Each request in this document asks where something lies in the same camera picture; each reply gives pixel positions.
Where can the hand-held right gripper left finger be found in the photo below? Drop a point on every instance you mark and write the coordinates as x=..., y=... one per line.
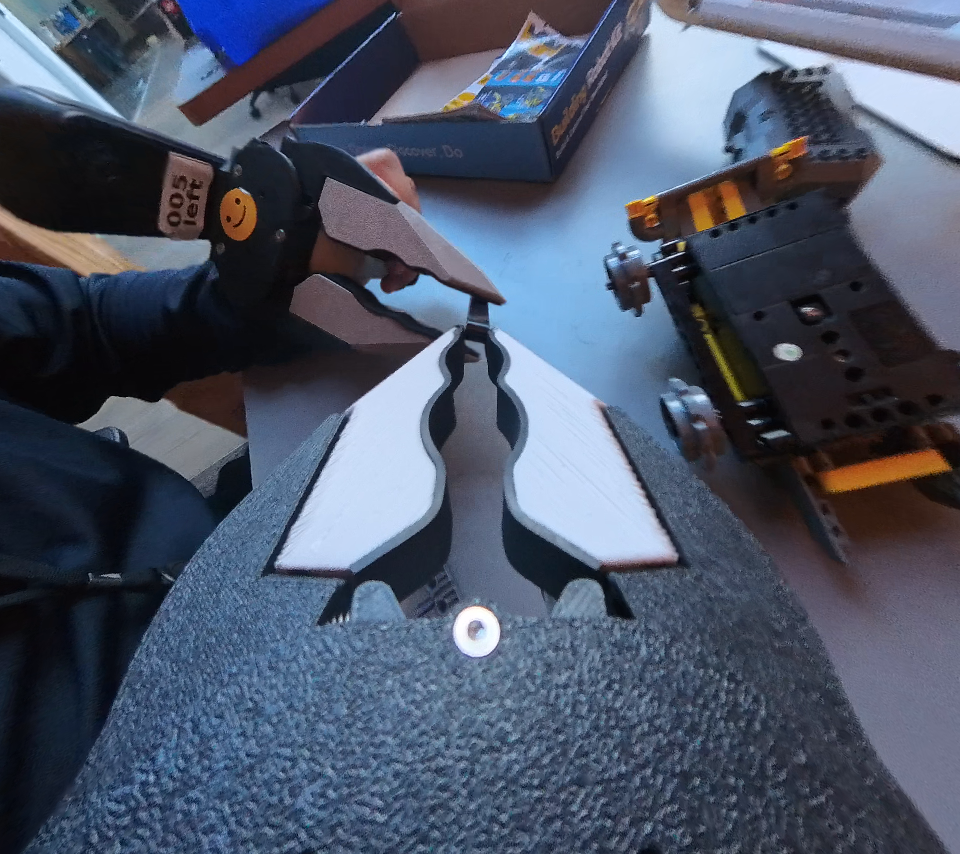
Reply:
x=360, y=487

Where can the person's left hand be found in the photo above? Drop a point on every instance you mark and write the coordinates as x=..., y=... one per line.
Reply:
x=334, y=258

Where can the black yellow toy brick vehicle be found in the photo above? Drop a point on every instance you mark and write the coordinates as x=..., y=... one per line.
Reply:
x=810, y=344

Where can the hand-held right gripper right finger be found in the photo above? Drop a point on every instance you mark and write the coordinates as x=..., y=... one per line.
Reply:
x=585, y=487

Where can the black perforated toy beam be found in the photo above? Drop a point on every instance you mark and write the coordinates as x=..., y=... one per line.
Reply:
x=477, y=318

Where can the dark grey brick block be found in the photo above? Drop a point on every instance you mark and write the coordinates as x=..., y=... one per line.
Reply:
x=810, y=119

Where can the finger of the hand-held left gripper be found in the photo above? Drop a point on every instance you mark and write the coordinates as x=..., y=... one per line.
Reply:
x=405, y=236
x=337, y=318

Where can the person's dark jacket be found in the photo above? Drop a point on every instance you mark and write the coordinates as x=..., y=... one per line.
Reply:
x=75, y=532

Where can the grey desk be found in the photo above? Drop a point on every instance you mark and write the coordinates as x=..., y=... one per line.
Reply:
x=570, y=254

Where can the dark blue product box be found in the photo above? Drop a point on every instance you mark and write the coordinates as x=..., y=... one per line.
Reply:
x=450, y=153

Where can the wooden side table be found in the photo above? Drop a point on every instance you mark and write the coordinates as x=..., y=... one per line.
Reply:
x=225, y=91

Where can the printed colourful leaflet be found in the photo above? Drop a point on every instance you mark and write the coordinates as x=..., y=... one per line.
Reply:
x=525, y=74

